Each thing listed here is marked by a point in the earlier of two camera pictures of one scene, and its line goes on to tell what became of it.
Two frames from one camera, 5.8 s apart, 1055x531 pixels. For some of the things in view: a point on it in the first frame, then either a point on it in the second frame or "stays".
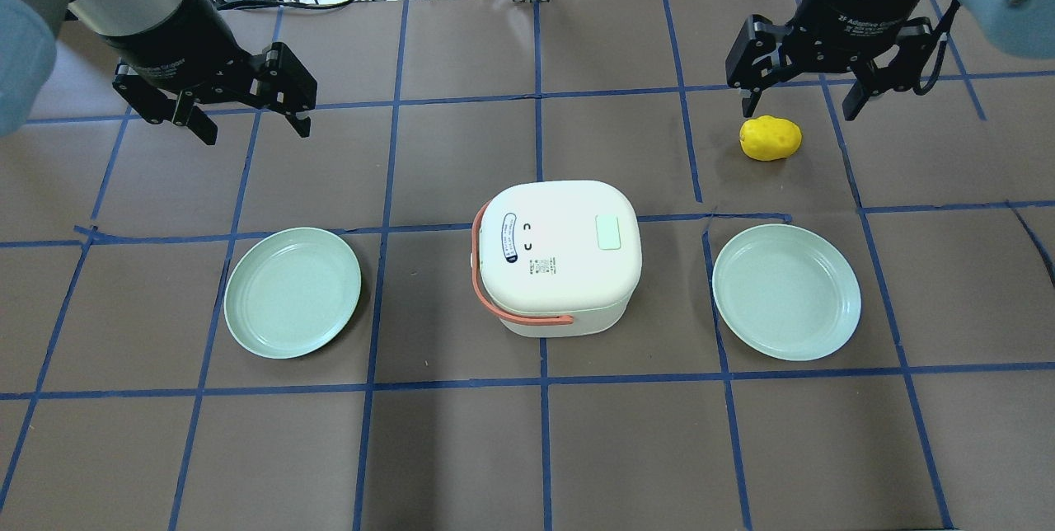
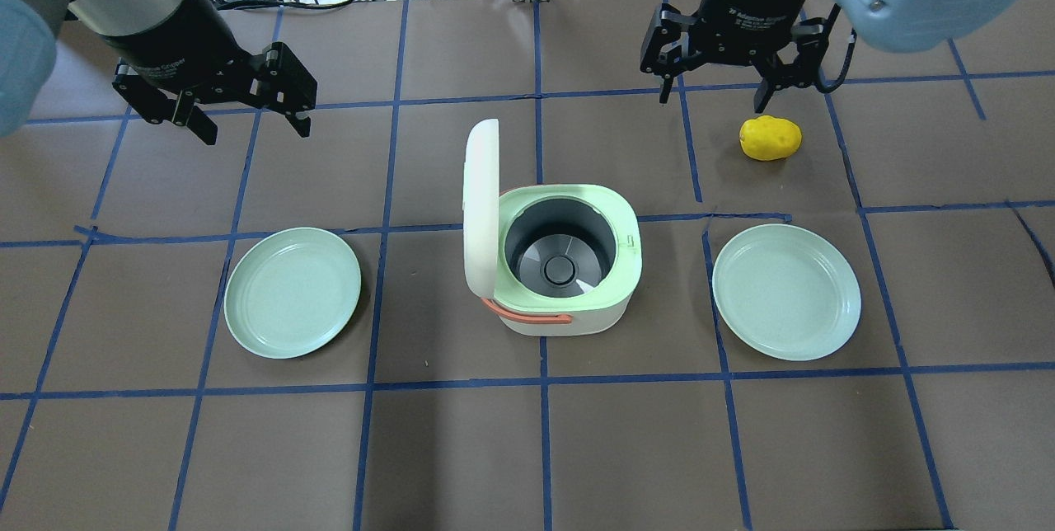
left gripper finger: x=290 y=88 stays
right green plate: x=786 y=291 stays
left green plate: x=291 y=292 stays
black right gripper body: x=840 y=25 → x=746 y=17
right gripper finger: x=901 y=73 → x=811 y=35
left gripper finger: x=157 y=105 stays
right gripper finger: x=754 y=59 → x=665 y=28
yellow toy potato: x=770 y=138 stays
